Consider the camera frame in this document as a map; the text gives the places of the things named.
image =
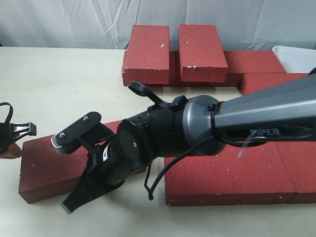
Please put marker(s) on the back base red brick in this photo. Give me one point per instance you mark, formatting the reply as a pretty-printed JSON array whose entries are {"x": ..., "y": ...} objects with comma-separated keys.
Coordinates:
[{"x": 232, "y": 79}]

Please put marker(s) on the right grey Piper arm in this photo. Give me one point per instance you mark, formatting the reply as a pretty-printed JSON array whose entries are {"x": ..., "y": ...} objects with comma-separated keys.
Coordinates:
[{"x": 197, "y": 126}]

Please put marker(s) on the grey fabric backdrop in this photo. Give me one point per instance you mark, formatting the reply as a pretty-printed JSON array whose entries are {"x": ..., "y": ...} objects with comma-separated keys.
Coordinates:
[{"x": 241, "y": 24}]

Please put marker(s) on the front large red brick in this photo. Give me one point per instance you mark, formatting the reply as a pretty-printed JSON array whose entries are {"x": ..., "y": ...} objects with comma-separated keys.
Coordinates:
[{"x": 234, "y": 177}]

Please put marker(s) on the white plastic tray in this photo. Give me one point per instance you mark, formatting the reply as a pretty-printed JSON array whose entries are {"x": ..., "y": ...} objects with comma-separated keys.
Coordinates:
[{"x": 295, "y": 59}]

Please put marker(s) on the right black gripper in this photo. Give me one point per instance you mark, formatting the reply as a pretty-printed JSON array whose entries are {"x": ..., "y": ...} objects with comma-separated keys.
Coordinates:
[{"x": 130, "y": 150}]

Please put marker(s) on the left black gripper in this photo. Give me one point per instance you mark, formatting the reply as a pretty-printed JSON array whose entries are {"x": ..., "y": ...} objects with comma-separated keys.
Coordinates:
[{"x": 11, "y": 133}]

